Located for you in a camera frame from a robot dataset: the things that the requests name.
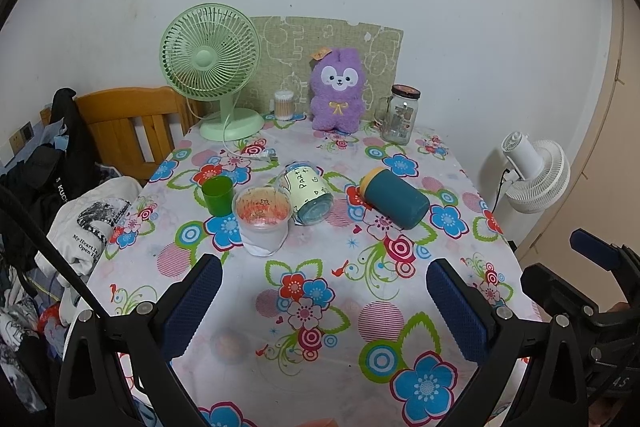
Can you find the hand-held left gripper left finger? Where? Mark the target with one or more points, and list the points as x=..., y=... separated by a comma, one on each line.
x=192, y=302

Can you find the labelled glass cup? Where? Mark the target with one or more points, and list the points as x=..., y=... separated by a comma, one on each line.
x=306, y=199

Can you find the wall socket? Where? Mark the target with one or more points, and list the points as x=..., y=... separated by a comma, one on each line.
x=22, y=136

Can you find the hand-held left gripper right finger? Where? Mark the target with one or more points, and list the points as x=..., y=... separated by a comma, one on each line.
x=460, y=307

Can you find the purple plush toy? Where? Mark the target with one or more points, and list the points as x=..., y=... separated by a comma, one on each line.
x=339, y=102

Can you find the glass jar mug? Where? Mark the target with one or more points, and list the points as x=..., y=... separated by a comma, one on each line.
x=399, y=119

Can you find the white standing fan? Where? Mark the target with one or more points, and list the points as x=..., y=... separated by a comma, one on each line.
x=537, y=177

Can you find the wooden chair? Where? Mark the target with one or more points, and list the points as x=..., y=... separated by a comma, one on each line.
x=127, y=107

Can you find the green plastic cup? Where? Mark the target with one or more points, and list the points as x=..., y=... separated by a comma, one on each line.
x=218, y=197

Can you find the green desk fan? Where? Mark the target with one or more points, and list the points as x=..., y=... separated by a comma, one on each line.
x=210, y=52

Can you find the white printed shirt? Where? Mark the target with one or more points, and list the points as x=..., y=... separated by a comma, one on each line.
x=92, y=217

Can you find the pile of clothes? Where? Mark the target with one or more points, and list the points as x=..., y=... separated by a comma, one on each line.
x=25, y=332

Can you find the black jacket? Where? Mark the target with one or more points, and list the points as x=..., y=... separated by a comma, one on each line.
x=60, y=157

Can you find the floral tablecloth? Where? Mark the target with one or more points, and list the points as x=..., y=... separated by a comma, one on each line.
x=320, y=277

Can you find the cotton swab container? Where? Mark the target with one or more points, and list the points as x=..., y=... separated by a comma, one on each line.
x=283, y=107

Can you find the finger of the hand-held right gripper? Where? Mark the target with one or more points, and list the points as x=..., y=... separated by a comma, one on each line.
x=595, y=249
x=552, y=287

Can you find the clear plastic cup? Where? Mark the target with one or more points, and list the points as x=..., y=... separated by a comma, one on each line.
x=262, y=222

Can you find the teal bottle with yellow cap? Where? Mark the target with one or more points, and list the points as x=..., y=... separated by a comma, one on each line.
x=397, y=199

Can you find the green patterned mat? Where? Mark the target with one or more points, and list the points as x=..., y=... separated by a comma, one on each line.
x=280, y=52

